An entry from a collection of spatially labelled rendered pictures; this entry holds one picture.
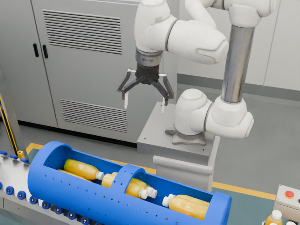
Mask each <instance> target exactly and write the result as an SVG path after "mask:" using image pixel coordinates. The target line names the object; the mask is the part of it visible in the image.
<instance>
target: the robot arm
mask: <svg viewBox="0 0 300 225"><path fill-rule="evenodd" d="M275 5H276V0H185V9H186V11H187V13H188V15H189V16H190V17H191V19H192V20H189V21H183V20H180V19H177V18H175V17H174V16H172V15H171V14H170V9H169V7H168V5H167V3H166V1H165V0H143V1H142V2H141V3H140V4H139V6H138V9H137V13H136V18H135V25H134V37H135V40H136V53H135V59H136V61H137V70H136V71H134V70H132V69H131V68H129V69H128V71H127V74H126V76H125V77H124V78H123V80H122V81H121V83H120V84H119V85H118V88H117V91H118V92H122V99H123V100H125V109H127V105H128V91H129V90H130V89H131V88H133V87H134V86H135V85H138V84H139V83H142V84H148V85H151V84H152V85H153V86H154V87H155V88H157V90H158V91H159V92H160V93H161V95H162V96H163V101H162V111H161V114H163V111H164V106H167V105H168V100H169V99H174V92H173V90H172V87H171V85H170V83H169V80H168V78H167V73H164V74H159V64H160V63H161V59H162V56H163V51H167V52H170V53H173V54H175V55H176V56H178V57H181V58H183V59H186V60H189V61H192V62H195V63H199V64H206V65H213V64H218V63H219V62H221V61H222V60H223V59H224V58H225V57H226V55H227V58H226V64H225V72H224V78H223V84H222V91H221V95H220V96H219V97H218V98H216V100H215V102H214V103H213V102H212V101H210V100H209V99H207V96H206V95H205V94H204V93H203V92H202V91H200V90H197V89H188V90H185V91H184V92H183V93H182V95H181V96H180V98H179V99H178V101H177V104H176V108H175V122H173V127H166V128H165V133H169V134H173V135H174V136H173V139H172V144H174V145H177V144H188V145H200V146H205V145H206V140H205V132H208V133H211V134H213V135H216V136H219V137H223V138H228V139H244V138H246V137H248V136H249V134H250V132H251V129H252V127H253V124H254V119H253V116H252V114H251V113H250V112H248V111H247V108H246V103H245V101H244V100H243V99H242V95H243V90H244V85H245V80H246V74H247V69H248V64H249V59H250V54H251V48H252V44H253V38H254V32H255V27H256V26H257V25H258V24H259V23H260V21H261V19H262V17H267V16H269V15H270V14H271V13H272V12H273V11H274V9H275ZM208 7H211V8H217V9H221V10H226V11H228V14H229V20H230V22H231V31H230V37H229V43H228V40H227V38H226V37H225V36H224V35H223V34H222V33H221V32H220V31H218V30H217V27H216V24H215V22H214V20H213V19H212V17H211V16H210V15H209V13H208V12H207V10H206V8H208ZM133 75H135V76H136V78H135V79H134V80H132V81H131V82H130V83H129V84H127V85H126V86H125V87H124V85H125V84H126V82H127V81H128V80H129V78H130V77H131V76H133ZM159 78H161V80H162V81H163V83H164V85H165V87H166V90H167V91H166V90H165V88H164V87H163V86H162V85H161V83H160V82H159V80H158V79H159Z"/></svg>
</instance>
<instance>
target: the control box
mask: <svg viewBox="0 0 300 225"><path fill-rule="evenodd" d="M286 191H292V192H293V193H294V196H293V197H288V196H286V194H285V193H286ZM299 199H300V190H297V189H294V188H291V187H287V186H284V185H279V188H278V191H277V194H276V197H275V202H274V207H273V211H274V210H278V211H280V212H281V214H282V216H281V217H283V218H286V219H289V220H292V221H296V222H299V223H300V202H299V201H298V200H299Z"/></svg>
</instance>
